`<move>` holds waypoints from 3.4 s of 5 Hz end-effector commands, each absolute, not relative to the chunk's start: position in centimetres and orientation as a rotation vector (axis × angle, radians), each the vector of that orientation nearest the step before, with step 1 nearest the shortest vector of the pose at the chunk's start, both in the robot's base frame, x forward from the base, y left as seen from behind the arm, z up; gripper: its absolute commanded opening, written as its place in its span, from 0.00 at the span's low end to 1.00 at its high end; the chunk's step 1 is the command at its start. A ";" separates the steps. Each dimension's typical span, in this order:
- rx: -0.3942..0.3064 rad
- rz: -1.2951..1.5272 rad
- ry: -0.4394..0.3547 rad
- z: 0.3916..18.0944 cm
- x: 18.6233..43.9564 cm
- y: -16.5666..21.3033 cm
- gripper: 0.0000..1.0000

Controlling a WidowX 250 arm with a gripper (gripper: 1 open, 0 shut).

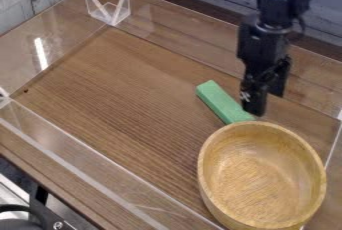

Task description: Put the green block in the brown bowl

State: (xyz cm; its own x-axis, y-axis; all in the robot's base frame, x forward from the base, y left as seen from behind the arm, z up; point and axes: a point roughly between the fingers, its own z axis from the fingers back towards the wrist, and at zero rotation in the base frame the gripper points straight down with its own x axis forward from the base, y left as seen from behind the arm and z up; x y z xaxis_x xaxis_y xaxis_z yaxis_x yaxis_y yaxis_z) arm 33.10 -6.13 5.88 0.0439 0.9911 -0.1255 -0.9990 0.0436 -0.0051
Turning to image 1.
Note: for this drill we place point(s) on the clear acrylic tray wall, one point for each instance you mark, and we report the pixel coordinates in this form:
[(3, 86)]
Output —
[(103, 191)]

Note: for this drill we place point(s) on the brown wooden bowl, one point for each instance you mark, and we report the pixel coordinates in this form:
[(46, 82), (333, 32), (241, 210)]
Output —
[(262, 179)]

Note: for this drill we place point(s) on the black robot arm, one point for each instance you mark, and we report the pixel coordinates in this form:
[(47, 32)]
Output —
[(276, 17)]

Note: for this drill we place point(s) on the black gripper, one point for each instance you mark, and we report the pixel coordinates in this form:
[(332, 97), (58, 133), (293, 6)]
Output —
[(262, 51)]

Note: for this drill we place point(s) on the clear acrylic corner bracket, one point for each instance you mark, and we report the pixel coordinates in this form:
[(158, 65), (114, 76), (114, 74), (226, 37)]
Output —
[(109, 12)]

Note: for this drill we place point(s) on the green rectangular block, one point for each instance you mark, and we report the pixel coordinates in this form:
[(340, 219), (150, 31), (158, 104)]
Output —
[(222, 103)]

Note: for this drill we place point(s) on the black metal table bracket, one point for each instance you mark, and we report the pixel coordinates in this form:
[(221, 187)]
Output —
[(50, 220)]

